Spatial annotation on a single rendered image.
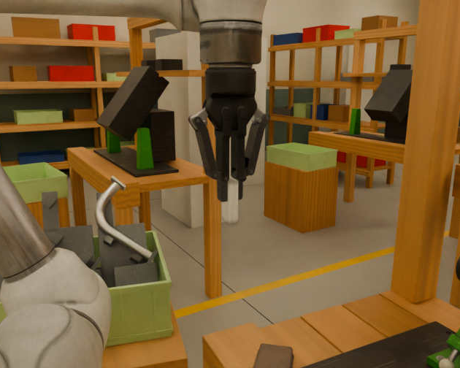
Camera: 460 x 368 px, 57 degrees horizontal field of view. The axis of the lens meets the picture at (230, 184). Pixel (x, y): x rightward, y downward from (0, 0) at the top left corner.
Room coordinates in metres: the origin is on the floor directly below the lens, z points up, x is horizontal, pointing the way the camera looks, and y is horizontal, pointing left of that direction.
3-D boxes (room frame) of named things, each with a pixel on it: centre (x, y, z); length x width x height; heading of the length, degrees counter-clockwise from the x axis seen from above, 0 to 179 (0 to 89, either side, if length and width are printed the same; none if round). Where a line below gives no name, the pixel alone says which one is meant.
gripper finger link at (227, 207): (0.64, 0.00, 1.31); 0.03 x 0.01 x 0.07; 26
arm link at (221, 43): (0.64, 0.00, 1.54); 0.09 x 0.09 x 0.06
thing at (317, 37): (6.85, -1.49, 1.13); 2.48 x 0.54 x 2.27; 31
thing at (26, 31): (6.72, 2.07, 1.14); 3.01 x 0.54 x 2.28; 121
